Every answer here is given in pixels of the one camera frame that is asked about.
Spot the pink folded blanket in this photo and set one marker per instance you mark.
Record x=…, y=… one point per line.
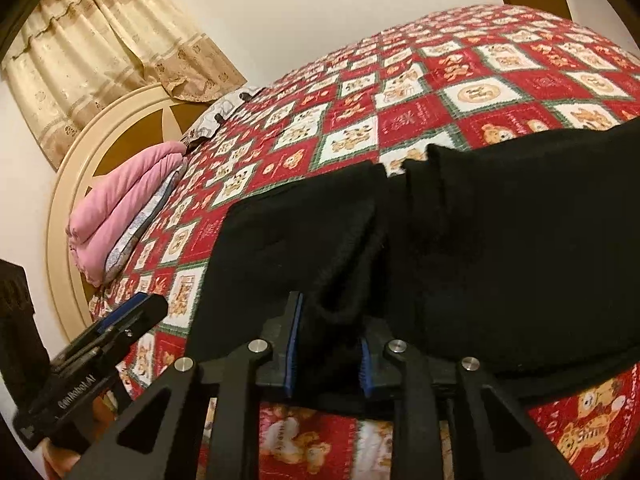
x=115, y=210

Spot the black pants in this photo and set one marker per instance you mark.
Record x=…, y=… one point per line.
x=500, y=260

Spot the beige patterned curtain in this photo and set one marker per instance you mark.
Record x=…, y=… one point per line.
x=100, y=50

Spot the red teddy bear bedspread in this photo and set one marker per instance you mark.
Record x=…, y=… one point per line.
x=400, y=110

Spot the grey patterned pillow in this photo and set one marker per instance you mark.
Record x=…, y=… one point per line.
x=215, y=120

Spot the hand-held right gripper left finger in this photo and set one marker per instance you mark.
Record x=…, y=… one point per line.
x=295, y=345

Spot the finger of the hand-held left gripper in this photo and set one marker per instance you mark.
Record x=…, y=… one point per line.
x=147, y=310

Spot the grey-blue floral pillow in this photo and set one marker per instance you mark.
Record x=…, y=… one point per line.
x=136, y=230

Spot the dark wooden furniture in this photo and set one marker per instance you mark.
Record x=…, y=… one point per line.
x=15, y=320

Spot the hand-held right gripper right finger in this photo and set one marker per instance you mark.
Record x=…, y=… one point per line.
x=365, y=367

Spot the person's left hand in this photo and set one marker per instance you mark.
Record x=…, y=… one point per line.
x=60, y=460

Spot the cream and brown headboard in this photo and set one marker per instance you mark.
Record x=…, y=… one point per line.
x=62, y=210

